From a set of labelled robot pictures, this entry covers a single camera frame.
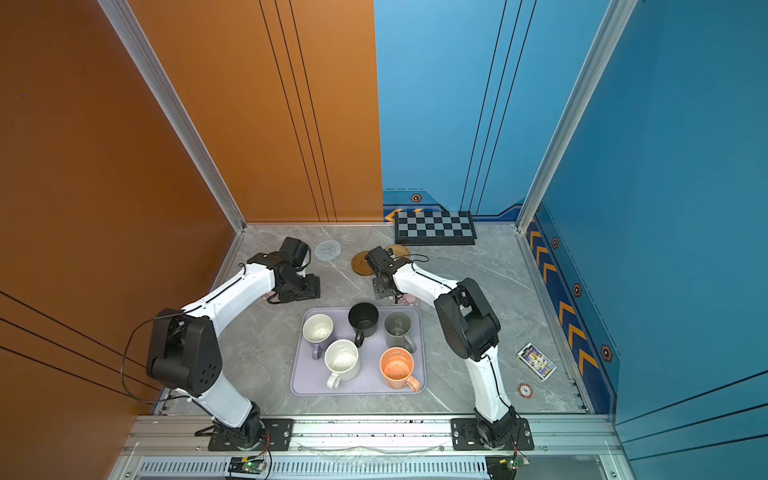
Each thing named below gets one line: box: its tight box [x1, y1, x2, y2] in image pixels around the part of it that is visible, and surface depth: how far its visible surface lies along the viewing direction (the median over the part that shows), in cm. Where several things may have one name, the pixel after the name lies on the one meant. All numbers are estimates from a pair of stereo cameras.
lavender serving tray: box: [290, 306, 427, 396], surface depth 84 cm
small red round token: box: [517, 383, 534, 399], surface depth 82 cm
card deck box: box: [517, 342, 557, 382], surface depth 85 cm
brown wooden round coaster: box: [351, 251, 374, 276], surface depth 108 cm
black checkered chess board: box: [394, 211, 477, 245], surface depth 118 cm
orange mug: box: [379, 346, 421, 392], surface depth 81 cm
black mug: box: [348, 302, 379, 348], surface depth 87 cm
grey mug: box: [383, 310, 417, 354], surface depth 84 cm
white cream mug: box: [324, 339, 360, 390], surface depth 81 cm
